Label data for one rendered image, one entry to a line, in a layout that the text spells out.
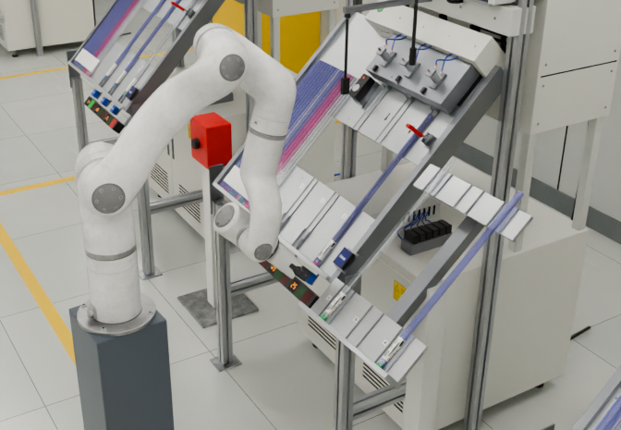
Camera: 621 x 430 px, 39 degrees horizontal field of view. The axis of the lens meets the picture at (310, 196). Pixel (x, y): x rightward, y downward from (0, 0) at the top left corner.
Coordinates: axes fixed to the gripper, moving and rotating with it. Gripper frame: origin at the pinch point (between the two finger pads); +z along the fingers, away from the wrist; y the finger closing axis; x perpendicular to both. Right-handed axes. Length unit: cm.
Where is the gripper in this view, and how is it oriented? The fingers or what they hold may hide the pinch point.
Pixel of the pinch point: (302, 272)
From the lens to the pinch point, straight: 232.8
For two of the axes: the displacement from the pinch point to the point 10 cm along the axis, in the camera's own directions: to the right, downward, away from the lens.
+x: 6.2, -7.9, 0.3
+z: 5.9, 4.9, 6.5
